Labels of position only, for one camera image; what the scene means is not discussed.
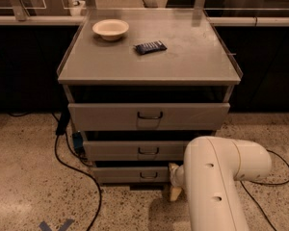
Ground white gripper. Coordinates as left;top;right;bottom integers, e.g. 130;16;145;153
169;163;185;202

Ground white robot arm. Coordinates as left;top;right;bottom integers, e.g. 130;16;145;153
169;137;272;231

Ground bottom grey drawer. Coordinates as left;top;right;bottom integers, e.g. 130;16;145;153
92;167;170;184

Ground grey drawer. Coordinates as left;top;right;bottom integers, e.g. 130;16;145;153
68;103;229;131
83;141;188;161
92;167;170;184

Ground middle grey drawer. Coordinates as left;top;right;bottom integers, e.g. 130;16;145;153
83;141;188;161

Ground grey drawer cabinet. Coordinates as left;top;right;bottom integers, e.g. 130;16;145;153
56;7;244;191

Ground top grey drawer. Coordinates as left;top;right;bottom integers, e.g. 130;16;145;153
68;103;229;131

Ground blue power box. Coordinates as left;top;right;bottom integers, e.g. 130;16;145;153
72;132;84;153

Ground blue tape cross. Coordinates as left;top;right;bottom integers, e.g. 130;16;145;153
38;218;75;231

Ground dark blue snack packet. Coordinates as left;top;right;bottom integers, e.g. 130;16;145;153
135;40;167;55

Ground white bowl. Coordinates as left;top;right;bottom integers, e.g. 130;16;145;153
92;19;129;41

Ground black cable on right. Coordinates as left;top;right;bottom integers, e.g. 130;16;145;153
239;148;289;231

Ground black cable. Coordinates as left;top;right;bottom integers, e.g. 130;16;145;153
239;148;289;231
7;111;103;231

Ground black cable on left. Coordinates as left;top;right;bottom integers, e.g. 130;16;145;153
7;111;103;231

